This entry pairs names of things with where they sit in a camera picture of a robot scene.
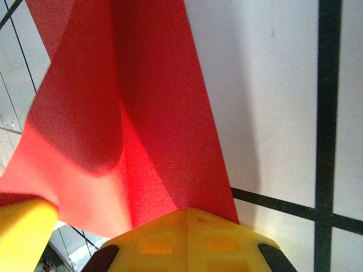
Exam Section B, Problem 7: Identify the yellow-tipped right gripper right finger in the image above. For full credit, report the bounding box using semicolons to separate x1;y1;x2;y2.
187;209;297;272

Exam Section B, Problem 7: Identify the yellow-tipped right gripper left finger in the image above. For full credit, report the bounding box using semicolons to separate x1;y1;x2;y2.
85;208;188;272

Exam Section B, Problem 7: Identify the white grid mat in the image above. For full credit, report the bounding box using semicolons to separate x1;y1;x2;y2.
0;0;363;272

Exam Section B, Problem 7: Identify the red cloth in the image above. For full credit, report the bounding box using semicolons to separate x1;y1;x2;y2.
0;0;240;239

